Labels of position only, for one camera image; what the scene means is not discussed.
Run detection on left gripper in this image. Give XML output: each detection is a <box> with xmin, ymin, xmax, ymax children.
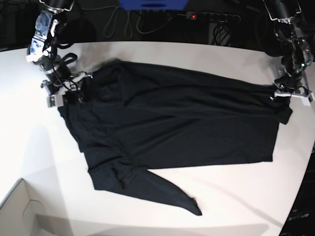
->
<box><xmin>270</xmin><ymin>82</ymin><xmax>314</xmax><ymax>106</ymax></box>

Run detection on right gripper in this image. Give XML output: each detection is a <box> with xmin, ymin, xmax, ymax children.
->
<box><xmin>41</xmin><ymin>71</ymin><xmax>93</xmax><ymax>108</ymax></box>

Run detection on black t-shirt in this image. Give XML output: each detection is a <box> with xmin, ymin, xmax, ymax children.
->
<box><xmin>58</xmin><ymin>60</ymin><xmax>292</xmax><ymax>216</ymax></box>

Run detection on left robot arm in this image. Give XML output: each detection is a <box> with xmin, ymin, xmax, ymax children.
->
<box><xmin>263</xmin><ymin>0</ymin><xmax>315</xmax><ymax>106</ymax></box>

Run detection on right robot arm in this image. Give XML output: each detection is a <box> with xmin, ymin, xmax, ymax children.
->
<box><xmin>26</xmin><ymin>0</ymin><xmax>92</xmax><ymax>108</ymax></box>

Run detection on blue plastic bin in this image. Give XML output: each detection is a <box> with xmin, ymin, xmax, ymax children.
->
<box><xmin>119</xmin><ymin>0</ymin><xmax>188</xmax><ymax>10</ymax></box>

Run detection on black power strip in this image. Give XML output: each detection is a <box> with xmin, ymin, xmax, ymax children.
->
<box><xmin>186</xmin><ymin>12</ymin><xmax>241</xmax><ymax>23</ymax></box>

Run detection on white cardboard box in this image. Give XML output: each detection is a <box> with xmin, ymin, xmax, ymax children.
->
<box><xmin>0</xmin><ymin>178</ymin><xmax>73</xmax><ymax>236</ymax></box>

